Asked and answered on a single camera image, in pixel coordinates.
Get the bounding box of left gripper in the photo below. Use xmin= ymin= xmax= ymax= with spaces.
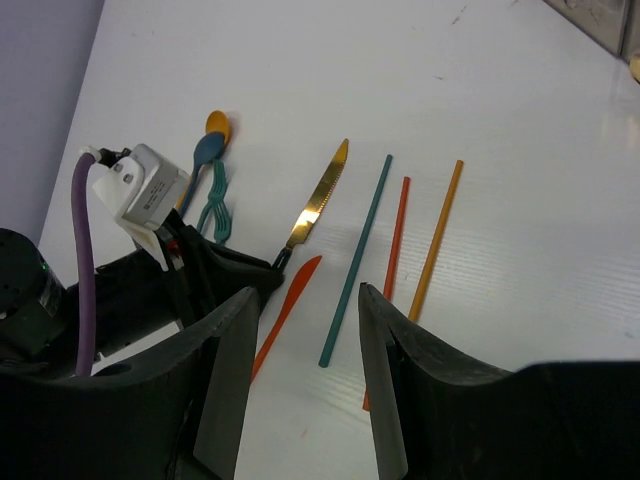
xmin=96 ymin=224 xmax=284 ymax=350

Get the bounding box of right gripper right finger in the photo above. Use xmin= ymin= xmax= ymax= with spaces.
xmin=358 ymin=283 xmax=511 ymax=479

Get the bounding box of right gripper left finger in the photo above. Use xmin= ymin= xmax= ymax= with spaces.
xmin=89 ymin=288 xmax=260 ymax=479

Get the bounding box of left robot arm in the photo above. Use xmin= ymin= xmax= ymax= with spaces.
xmin=1 ymin=217 xmax=284 ymax=376

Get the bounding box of teal chopstick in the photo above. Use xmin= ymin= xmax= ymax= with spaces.
xmin=318 ymin=154 xmax=394 ymax=368

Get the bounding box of orange-red chopstick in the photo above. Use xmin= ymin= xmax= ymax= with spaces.
xmin=362 ymin=175 xmax=412 ymax=412

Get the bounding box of teal fork right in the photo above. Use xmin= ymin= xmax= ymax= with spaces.
xmin=208 ymin=164 xmax=232 ymax=245

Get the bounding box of teal fork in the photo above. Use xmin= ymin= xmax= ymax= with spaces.
xmin=208 ymin=164 xmax=232 ymax=245
xmin=196 ymin=160 xmax=232 ymax=245

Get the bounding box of orange plastic knife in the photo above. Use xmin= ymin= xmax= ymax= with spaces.
xmin=251 ymin=255 xmax=323 ymax=380

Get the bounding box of teal fork left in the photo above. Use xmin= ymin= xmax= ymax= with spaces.
xmin=196 ymin=160 xmax=232 ymax=245

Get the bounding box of yellow-orange chopstick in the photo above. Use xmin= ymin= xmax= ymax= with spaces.
xmin=408 ymin=160 xmax=464 ymax=323

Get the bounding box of blue spoon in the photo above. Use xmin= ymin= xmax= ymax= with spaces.
xmin=177 ymin=131 xmax=226 ymax=216

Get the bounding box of orange spoon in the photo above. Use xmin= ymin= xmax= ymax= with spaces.
xmin=176 ymin=110 xmax=232 ymax=209

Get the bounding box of clear compartment organizer box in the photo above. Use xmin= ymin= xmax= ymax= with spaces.
xmin=545 ymin=0 xmax=639 ymax=83

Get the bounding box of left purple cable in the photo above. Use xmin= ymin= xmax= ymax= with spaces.
xmin=72 ymin=145 xmax=109 ymax=377

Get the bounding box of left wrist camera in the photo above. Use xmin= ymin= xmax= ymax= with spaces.
xmin=93 ymin=144 xmax=189 ymax=271

